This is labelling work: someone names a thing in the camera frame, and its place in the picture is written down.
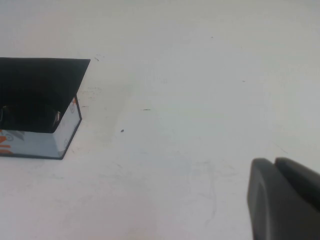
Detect black glasses case printed sides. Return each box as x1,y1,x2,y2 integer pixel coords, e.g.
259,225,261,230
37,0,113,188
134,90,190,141
0,57,91,161

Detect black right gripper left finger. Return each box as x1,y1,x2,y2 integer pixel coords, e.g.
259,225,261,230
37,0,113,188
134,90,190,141
246,157,320,240

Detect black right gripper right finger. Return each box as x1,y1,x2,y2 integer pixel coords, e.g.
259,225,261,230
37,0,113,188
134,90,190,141
273,156,320,214

